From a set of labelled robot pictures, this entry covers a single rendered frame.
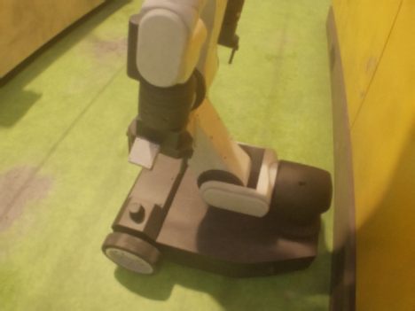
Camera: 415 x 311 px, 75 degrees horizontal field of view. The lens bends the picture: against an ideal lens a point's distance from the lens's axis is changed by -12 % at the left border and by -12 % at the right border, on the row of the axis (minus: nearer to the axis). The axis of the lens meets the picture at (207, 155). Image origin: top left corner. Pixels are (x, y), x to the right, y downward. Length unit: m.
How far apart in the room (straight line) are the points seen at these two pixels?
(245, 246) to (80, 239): 0.61
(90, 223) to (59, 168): 0.35
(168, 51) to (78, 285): 0.91
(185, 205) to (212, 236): 0.14
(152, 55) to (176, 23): 0.06
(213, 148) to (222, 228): 0.28
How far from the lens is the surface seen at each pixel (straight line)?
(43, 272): 1.20
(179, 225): 0.96
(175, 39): 0.37
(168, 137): 0.52
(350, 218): 1.07
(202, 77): 0.66
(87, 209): 1.27
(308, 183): 0.86
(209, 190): 0.85
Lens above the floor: 1.00
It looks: 47 degrees down
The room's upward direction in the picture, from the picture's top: 1 degrees clockwise
